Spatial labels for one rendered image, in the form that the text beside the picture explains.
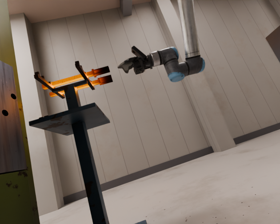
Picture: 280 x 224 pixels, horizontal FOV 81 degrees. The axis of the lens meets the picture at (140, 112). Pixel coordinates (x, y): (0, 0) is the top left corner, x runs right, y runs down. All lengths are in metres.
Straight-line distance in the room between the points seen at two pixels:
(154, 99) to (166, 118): 0.45
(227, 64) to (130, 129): 2.62
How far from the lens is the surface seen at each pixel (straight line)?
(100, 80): 1.18
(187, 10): 1.10
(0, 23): 1.46
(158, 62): 1.06
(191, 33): 1.09
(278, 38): 0.63
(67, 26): 4.40
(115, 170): 3.12
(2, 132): 0.74
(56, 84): 1.11
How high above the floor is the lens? 0.39
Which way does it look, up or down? 14 degrees up
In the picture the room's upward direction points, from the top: 18 degrees counter-clockwise
